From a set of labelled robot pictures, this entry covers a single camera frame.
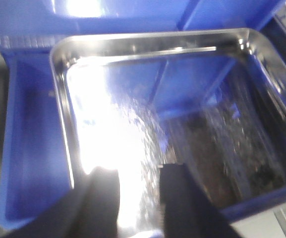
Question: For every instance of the large blue plastic bin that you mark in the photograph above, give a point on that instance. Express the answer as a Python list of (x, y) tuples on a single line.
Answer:
[(33, 174)]

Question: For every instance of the silver metal tray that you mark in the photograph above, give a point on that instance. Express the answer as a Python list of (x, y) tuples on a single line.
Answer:
[(213, 100)]

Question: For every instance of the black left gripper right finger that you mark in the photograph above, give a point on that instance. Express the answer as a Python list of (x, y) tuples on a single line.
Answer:
[(188, 213)]

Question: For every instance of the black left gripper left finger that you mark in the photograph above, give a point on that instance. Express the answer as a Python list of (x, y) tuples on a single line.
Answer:
[(90, 210)]

